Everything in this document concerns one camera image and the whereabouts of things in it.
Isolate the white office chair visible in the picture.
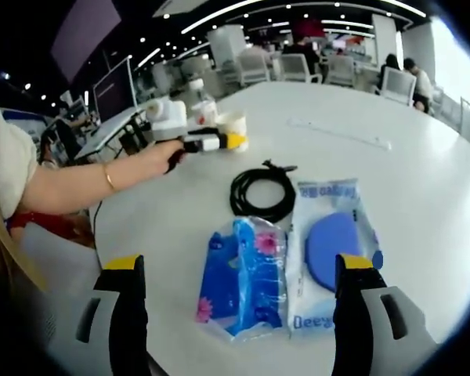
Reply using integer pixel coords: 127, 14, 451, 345
237, 52, 272, 88
378, 69, 419, 107
327, 54, 356, 88
279, 52, 319, 84

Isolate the person's white sleeve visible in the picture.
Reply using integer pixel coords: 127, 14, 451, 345
0, 100, 39, 217

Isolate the red strap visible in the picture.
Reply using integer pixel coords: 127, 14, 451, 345
6, 210, 96, 248

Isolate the clear water bottle red label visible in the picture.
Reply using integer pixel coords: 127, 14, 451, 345
187, 77, 221, 127

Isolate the person's left hand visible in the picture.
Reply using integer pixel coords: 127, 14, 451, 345
154, 139, 188, 176

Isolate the blue wet wipes packet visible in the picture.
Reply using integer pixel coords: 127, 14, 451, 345
194, 214, 290, 342

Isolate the cream paper cup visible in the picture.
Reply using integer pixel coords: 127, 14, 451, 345
215, 110, 251, 154

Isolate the dark monitor screen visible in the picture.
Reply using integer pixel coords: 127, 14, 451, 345
92, 57, 137, 123

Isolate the blue disc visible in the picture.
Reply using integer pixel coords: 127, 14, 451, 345
287, 177, 385, 341

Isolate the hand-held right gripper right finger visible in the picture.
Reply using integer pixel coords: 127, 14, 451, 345
331, 253, 440, 376

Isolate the curved ceiling light strip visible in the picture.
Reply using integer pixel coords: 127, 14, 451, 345
179, 0, 428, 35

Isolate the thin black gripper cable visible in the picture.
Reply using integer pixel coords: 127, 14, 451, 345
91, 199, 103, 262

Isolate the gold bracelet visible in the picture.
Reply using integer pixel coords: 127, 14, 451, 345
102, 163, 118, 193

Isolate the white table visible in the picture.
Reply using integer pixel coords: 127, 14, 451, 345
88, 80, 470, 376

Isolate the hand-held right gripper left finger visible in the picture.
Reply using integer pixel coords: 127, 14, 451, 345
49, 254, 149, 376

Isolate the person's blond hair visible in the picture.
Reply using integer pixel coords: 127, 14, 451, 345
0, 193, 46, 293

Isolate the long clear plastic strip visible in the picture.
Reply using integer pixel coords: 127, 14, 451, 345
287, 116, 393, 153

